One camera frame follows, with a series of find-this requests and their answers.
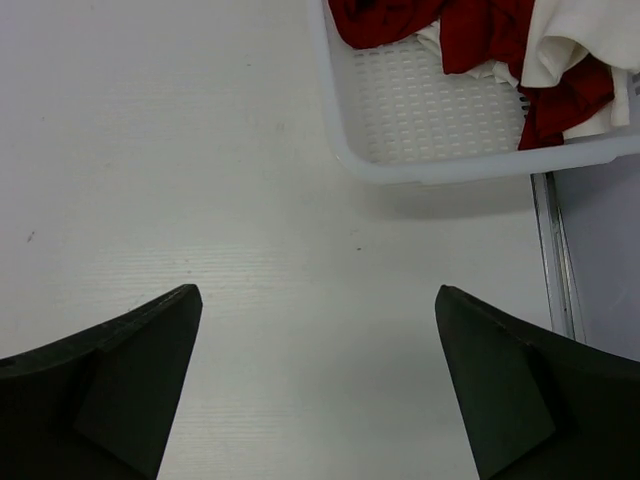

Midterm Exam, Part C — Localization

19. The white plastic laundry basket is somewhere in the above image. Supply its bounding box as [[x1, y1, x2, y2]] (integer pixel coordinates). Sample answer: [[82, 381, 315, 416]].
[[307, 1, 639, 185]]

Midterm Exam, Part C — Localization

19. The aluminium table edge rail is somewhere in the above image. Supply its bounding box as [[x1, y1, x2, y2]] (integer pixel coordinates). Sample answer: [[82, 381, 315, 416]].
[[531, 173, 586, 343]]

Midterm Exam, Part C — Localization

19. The red t-shirt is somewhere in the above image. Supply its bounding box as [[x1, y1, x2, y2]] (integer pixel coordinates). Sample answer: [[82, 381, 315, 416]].
[[329, 1, 614, 150]]

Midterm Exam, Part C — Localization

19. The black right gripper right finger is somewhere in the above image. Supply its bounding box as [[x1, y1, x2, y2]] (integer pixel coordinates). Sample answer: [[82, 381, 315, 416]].
[[435, 286, 639, 479]]

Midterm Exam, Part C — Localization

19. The white t-shirts pile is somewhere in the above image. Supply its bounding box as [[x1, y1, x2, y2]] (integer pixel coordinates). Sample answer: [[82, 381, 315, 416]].
[[417, 1, 639, 142]]

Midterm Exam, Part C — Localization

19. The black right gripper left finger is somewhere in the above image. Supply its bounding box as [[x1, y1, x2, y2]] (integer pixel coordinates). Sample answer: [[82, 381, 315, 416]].
[[1, 284, 202, 479]]

